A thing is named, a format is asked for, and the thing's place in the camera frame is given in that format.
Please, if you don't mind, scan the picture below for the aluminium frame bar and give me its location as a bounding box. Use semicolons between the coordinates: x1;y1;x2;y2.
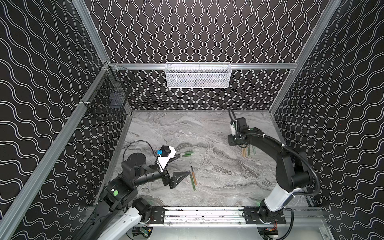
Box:
112;62;298;71
1;62;110;240

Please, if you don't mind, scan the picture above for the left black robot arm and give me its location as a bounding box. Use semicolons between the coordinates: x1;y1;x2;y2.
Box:
73;153;191;240

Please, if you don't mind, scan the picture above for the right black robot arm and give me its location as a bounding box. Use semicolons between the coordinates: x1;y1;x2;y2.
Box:
228;116;320;217

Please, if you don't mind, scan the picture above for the white wire mesh basket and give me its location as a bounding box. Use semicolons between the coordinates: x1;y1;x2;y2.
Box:
165;66;232;89

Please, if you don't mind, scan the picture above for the wrist white camera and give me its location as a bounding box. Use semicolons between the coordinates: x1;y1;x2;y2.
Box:
231;124;236;136
157;146;176;173

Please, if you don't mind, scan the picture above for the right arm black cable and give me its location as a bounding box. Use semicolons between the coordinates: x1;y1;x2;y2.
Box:
228;109;321;240

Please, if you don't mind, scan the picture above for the aluminium frame left bar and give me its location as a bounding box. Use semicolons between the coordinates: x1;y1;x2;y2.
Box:
1;62;110;240

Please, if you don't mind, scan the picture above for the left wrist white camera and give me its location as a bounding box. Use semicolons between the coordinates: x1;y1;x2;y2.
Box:
157;146;176;173

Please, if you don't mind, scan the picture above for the aluminium frame back bar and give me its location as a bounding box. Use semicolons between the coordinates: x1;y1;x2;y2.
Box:
112;62;298;71

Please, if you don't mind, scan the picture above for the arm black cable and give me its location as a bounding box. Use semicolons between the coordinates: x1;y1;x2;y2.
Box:
228;109;321;240
122;140;159;163

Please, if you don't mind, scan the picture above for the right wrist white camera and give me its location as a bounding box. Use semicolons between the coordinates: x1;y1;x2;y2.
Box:
231;124;236;136

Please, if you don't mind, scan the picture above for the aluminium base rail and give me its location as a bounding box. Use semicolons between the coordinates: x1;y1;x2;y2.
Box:
86;205;328;226

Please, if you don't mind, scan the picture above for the black wire mesh basket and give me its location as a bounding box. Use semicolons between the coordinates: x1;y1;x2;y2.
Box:
85;62;137;122

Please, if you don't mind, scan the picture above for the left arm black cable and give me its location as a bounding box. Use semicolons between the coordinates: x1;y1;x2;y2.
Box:
122;140;159;163

